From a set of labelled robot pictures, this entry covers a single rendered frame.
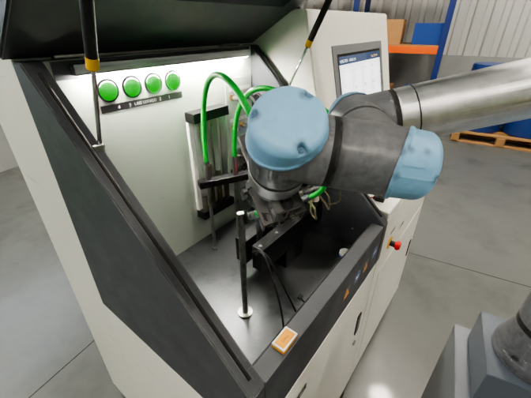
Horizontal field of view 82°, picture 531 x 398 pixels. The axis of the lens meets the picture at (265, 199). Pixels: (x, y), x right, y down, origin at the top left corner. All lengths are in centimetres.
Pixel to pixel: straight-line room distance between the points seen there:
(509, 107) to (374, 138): 21
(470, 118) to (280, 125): 27
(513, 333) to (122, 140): 97
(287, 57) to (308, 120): 82
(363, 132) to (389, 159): 3
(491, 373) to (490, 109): 55
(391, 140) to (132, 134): 68
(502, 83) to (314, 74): 67
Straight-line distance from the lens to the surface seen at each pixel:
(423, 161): 32
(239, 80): 110
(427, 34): 591
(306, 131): 28
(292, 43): 109
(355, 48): 134
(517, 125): 552
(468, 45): 709
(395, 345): 197
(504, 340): 86
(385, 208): 109
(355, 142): 30
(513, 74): 49
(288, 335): 68
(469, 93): 46
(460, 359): 97
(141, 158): 89
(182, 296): 58
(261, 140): 27
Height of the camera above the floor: 151
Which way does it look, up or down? 30 degrees down
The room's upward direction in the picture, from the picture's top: straight up
